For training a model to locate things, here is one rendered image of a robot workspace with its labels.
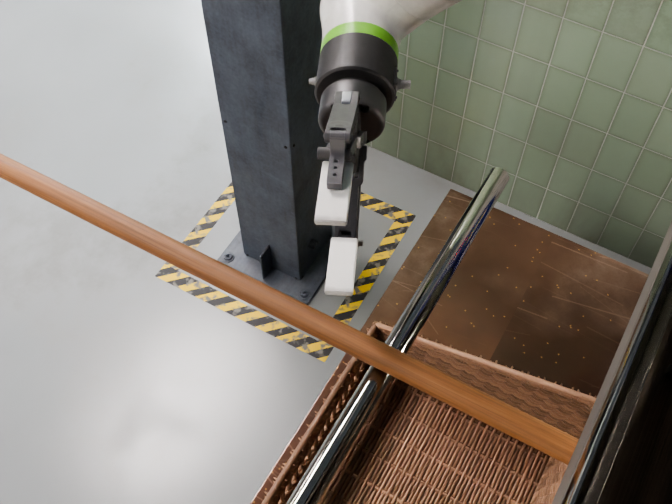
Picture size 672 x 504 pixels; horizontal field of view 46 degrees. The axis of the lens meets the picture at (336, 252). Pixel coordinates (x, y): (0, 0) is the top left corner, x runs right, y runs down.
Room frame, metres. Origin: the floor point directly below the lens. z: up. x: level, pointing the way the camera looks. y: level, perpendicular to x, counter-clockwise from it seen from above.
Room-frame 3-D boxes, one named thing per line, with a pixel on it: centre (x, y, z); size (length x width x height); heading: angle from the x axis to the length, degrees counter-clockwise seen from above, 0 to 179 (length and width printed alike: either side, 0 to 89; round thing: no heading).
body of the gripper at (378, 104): (0.60, -0.02, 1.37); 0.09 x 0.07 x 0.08; 174
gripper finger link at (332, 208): (0.46, 0.00, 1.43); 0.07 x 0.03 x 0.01; 174
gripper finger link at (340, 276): (0.47, -0.01, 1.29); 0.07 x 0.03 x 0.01; 174
